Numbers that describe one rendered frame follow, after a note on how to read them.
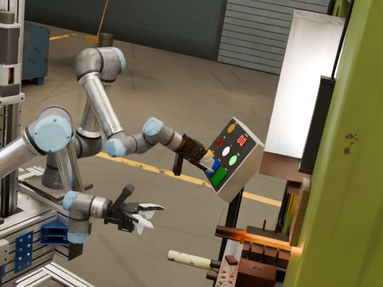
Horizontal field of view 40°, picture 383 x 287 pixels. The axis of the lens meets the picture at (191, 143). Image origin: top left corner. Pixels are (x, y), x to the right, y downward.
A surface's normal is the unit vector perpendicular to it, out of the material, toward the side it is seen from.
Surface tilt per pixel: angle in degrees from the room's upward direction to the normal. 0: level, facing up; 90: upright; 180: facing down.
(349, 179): 90
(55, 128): 85
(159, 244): 0
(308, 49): 90
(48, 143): 85
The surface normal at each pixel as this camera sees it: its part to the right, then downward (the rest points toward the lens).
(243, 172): 0.23, 0.37
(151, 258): 0.15, -0.93
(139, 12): -0.31, 0.29
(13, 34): 0.83, 0.31
